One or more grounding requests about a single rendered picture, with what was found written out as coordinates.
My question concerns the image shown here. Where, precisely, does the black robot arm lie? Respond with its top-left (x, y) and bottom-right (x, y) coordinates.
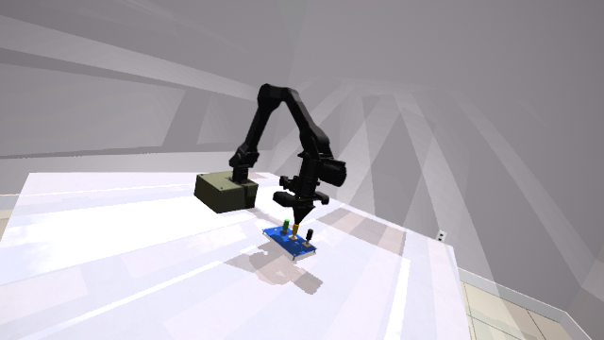
top-left (228, 83), bottom-right (347, 187)

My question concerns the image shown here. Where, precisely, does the blue circuit board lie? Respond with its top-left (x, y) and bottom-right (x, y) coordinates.
top-left (262, 218), bottom-right (317, 261)

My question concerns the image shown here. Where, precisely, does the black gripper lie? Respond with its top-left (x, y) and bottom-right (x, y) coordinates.
top-left (272, 174), bottom-right (330, 225)

